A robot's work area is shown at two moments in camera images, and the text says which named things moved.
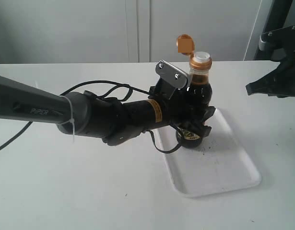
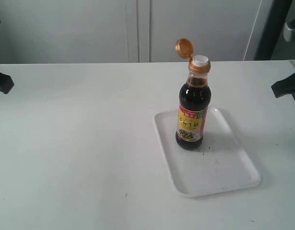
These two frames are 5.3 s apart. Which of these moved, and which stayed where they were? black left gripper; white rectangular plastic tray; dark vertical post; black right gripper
Moved: black right gripper; black left gripper
Stayed: white rectangular plastic tray; dark vertical post
